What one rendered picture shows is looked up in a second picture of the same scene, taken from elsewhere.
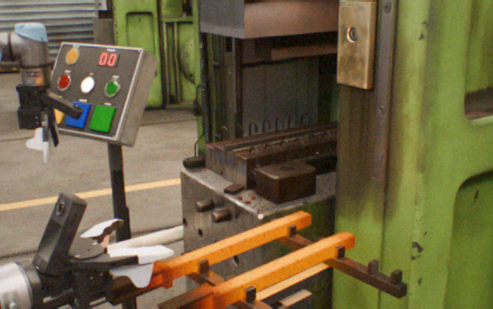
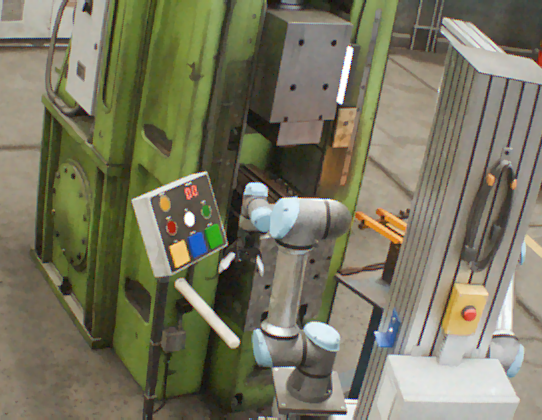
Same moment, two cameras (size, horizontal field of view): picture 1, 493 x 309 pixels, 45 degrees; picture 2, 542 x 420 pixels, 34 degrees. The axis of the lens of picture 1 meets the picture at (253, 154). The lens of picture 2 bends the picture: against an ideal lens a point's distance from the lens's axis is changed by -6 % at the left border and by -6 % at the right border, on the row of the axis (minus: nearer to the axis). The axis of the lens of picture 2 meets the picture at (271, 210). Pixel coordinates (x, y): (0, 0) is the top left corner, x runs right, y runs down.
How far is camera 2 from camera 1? 3.94 m
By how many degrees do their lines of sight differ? 85
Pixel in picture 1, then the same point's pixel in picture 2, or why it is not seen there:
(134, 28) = not seen: outside the picture
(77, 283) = not seen: hidden behind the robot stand
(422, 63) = (369, 128)
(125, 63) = (203, 188)
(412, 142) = (360, 162)
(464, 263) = not seen: hidden behind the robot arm
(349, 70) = (341, 140)
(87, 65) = (179, 204)
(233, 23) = (311, 136)
